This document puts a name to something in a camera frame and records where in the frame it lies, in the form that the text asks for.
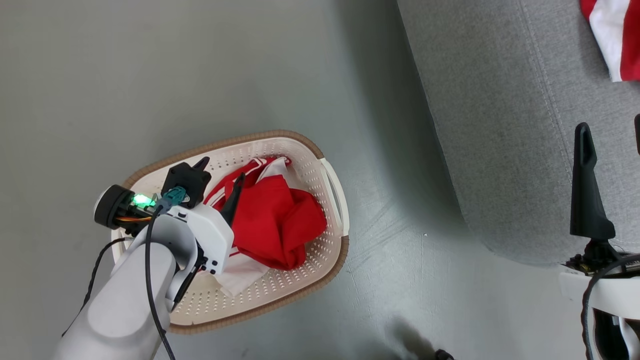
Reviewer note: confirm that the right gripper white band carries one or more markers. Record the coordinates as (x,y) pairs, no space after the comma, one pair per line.
(615,290)

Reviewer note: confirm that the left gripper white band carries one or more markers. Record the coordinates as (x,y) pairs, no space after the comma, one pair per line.
(212,235)

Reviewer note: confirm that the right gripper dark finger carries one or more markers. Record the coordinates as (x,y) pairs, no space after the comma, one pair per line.
(638,135)

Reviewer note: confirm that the smooth red white-striped garment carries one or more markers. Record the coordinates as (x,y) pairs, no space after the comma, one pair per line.
(275,220)

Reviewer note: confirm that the red shorts with elastic waistband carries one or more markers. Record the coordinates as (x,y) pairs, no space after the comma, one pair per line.
(612,35)

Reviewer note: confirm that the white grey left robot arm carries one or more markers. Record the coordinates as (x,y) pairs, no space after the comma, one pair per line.
(115,310)

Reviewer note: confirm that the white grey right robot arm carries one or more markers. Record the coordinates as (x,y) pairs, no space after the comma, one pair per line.
(607,337)

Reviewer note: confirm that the grey fabric sofa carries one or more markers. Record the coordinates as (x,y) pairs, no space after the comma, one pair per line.
(500,125)

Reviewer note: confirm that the cream perforated laundry basket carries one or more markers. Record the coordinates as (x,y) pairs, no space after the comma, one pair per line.
(310,280)

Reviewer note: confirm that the small black robot part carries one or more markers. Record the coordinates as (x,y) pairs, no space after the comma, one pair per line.
(444,355)

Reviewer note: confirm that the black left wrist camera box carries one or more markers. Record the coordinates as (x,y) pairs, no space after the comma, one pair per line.
(187,180)

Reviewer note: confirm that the teal left camera connector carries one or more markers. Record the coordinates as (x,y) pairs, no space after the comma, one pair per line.
(172,197)

